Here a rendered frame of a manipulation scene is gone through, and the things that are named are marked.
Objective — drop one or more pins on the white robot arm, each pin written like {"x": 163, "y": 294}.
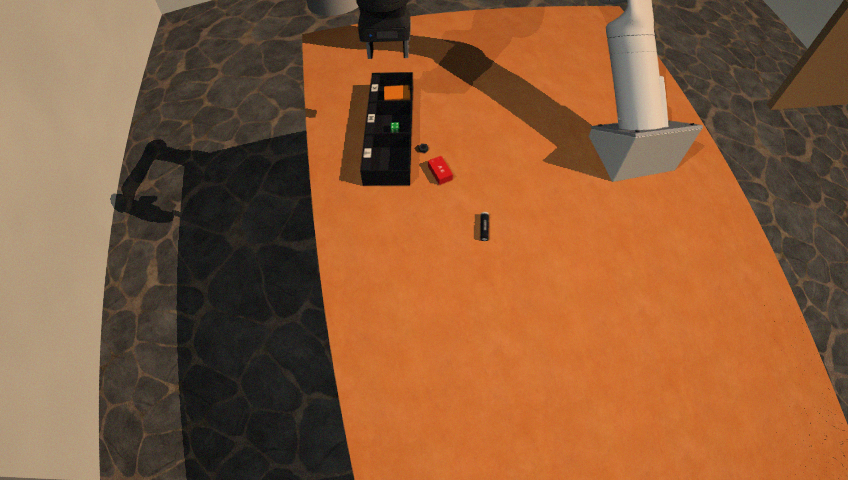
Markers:
{"x": 639, "y": 89}

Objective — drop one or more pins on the black battery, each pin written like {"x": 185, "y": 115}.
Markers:
{"x": 484, "y": 226}

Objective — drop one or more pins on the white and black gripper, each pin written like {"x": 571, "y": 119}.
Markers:
{"x": 392, "y": 25}

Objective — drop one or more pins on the red 9v battery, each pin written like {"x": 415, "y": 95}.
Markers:
{"x": 440, "y": 170}

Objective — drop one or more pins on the black rack of bins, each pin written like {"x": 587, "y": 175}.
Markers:
{"x": 386, "y": 157}

